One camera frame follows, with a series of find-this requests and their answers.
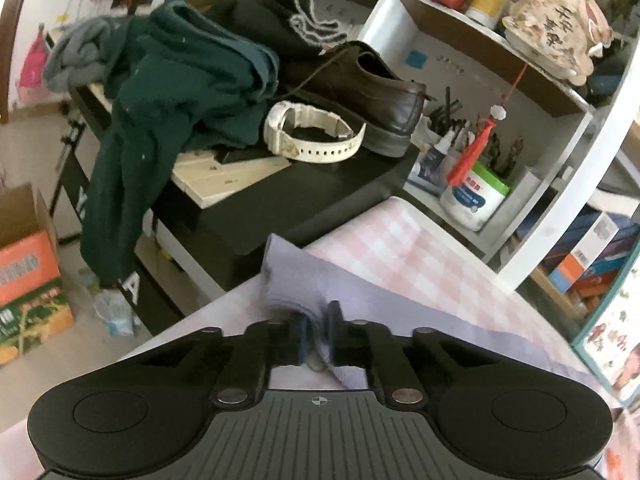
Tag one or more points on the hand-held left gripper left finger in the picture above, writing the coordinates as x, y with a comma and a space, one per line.
300, 340

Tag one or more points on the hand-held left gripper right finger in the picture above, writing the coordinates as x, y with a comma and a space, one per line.
336, 340

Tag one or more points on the lilac and pink sweater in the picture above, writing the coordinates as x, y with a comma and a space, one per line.
350, 290

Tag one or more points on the pink checked cartoon table mat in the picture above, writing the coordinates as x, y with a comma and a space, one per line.
425, 260

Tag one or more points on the black side cabinet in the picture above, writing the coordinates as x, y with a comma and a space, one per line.
280, 210

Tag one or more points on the pale wooden board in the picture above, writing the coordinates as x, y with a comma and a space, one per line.
225, 180

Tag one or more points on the white wristwatch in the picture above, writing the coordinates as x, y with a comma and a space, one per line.
320, 154

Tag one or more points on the crumpled plastic bag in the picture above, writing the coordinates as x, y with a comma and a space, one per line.
115, 310

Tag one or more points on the white tub with green lid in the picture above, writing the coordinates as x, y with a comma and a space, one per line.
470, 205

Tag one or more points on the white glue bottle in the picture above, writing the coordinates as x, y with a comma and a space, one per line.
442, 150

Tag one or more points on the red tassel charm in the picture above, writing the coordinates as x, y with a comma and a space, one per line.
465, 160

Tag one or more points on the brown leather shoe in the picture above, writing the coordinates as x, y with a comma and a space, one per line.
380, 95

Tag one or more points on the bunch of pens and pencils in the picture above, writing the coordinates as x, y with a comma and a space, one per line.
450, 110

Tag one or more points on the white and orange carton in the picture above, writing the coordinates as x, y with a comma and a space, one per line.
595, 240

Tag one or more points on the orange cardboard box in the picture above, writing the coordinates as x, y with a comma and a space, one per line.
30, 270

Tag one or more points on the dark green garment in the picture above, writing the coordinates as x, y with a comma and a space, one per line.
165, 90

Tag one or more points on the teal children's picture book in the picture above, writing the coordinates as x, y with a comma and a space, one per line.
620, 330

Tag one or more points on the blue sticky note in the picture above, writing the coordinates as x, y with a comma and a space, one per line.
416, 58

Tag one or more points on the white bookshelf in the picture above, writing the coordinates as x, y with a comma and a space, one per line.
575, 170

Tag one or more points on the black lace-trimmed garment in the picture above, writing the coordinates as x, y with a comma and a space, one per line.
260, 20

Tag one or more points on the grey cloth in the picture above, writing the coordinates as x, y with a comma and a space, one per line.
75, 55

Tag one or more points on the rabbit paper decoration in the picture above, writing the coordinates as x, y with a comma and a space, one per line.
550, 35

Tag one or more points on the pink wall decoration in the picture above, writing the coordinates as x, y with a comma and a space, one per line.
32, 65

